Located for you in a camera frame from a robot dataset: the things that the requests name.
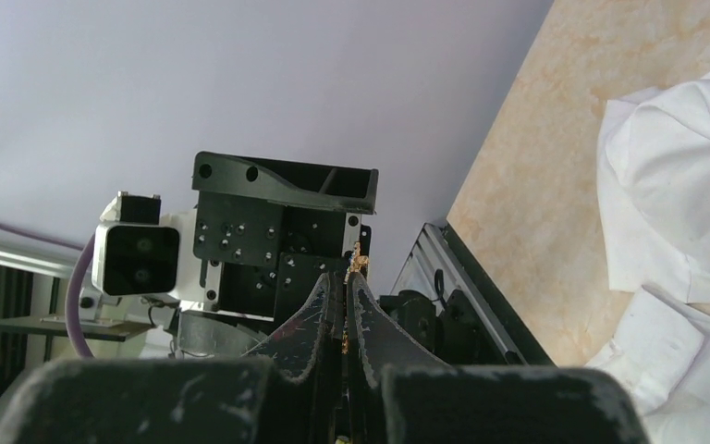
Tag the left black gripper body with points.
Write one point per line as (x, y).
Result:
(263, 259)

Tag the white garment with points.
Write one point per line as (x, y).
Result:
(653, 191)

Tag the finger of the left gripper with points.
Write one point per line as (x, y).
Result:
(305, 185)

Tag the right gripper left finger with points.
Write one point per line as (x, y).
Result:
(284, 390)

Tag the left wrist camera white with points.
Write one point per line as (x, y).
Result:
(137, 251)

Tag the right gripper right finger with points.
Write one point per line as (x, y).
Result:
(401, 393)

